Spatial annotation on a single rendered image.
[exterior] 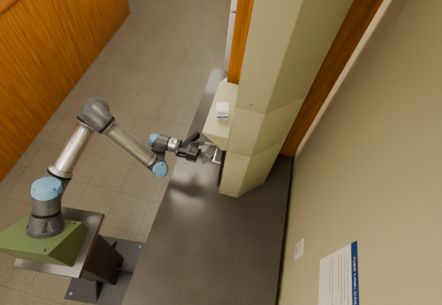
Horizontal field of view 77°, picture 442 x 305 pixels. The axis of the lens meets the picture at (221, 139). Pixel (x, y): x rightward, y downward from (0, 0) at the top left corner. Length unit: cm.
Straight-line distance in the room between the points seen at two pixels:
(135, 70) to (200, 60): 83
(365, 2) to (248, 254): 123
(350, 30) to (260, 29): 52
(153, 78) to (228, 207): 229
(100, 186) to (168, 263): 147
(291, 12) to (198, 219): 118
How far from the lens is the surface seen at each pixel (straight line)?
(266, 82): 89
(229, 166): 135
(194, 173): 171
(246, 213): 164
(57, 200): 146
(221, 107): 118
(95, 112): 133
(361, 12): 119
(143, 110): 324
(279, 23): 77
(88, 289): 259
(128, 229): 263
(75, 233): 157
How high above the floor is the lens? 247
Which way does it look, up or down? 56 degrees down
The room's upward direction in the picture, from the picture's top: 8 degrees clockwise
